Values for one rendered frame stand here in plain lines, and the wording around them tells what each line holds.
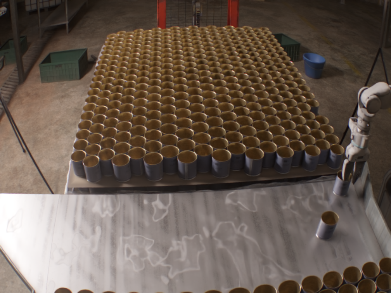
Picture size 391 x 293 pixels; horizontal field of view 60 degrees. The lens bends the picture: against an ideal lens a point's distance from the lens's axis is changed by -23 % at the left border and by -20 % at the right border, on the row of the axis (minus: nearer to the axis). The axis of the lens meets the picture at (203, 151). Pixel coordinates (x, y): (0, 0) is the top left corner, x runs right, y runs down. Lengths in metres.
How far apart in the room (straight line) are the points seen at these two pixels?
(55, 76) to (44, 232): 3.75
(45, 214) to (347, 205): 1.13
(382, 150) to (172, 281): 3.07
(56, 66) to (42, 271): 3.88
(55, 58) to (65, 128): 1.61
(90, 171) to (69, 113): 2.74
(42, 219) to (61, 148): 2.29
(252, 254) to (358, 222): 0.43
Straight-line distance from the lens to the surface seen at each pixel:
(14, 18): 5.03
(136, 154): 1.55
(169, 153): 1.55
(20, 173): 3.56
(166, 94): 1.89
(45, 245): 1.35
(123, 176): 1.49
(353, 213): 1.48
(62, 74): 4.94
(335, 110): 4.35
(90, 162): 1.55
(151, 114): 1.73
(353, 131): 1.42
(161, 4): 2.74
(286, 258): 1.27
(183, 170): 1.48
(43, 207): 1.49
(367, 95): 1.32
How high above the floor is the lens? 2.06
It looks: 37 degrees down
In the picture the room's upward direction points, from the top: 1 degrees clockwise
